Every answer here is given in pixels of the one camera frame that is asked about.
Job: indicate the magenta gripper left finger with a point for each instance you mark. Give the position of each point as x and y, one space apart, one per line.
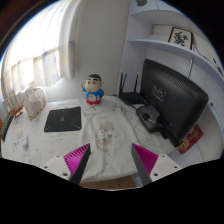
77 161

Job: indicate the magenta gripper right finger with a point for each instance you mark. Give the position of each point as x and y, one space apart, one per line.
145 161

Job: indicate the black mouse pad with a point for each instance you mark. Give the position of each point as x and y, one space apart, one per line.
62 120

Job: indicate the white computer mouse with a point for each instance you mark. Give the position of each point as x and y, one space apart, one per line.
25 141

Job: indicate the black monitor stand base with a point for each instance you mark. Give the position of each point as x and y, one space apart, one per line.
148 116

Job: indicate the white tablecloth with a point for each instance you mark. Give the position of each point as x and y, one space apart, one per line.
109 128

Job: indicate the red booklet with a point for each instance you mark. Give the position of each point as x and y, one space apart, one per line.
191 139

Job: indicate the black wifi router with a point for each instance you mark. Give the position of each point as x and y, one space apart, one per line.
130 98

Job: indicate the black computer monitor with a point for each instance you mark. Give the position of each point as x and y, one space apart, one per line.
179 101

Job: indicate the cartoon boy figurine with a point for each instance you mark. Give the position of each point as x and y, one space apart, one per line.
92 87

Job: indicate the wooden rack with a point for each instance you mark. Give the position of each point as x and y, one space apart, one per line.
16 107

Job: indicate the white curtain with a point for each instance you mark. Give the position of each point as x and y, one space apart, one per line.
43 50

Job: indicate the framed calligraphy picture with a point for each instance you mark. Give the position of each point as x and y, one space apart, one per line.
181 37

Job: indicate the white wall shelf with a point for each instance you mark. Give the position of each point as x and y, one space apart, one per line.
148 30

